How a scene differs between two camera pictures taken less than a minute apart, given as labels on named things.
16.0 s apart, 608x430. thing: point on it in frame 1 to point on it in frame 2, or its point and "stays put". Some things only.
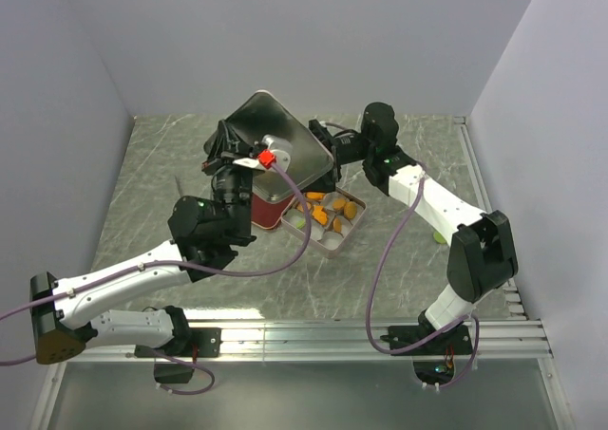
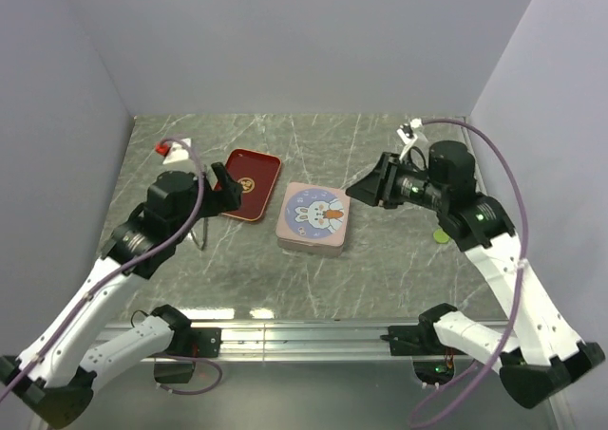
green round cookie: [437, 236] stays put
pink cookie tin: [333, 216] to [327, 251]
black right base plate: [456, 342] stays put
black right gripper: [333, 148] to [378, 186]
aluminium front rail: [340, 341] stays put
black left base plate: [203, 343] stays put
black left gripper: [229, 148] to [228, 198]
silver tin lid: [308, 160] to [313, 214]
